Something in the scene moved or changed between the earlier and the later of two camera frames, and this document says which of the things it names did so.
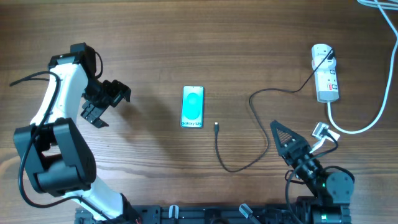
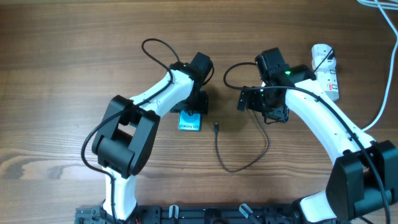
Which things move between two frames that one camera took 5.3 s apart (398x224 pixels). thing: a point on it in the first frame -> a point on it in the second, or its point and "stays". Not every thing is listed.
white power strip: [324, 65] stays
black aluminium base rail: [200, 214] stays
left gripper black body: [101, 94] -> [194, 103]
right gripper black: [293, 149] -> [280, 113]
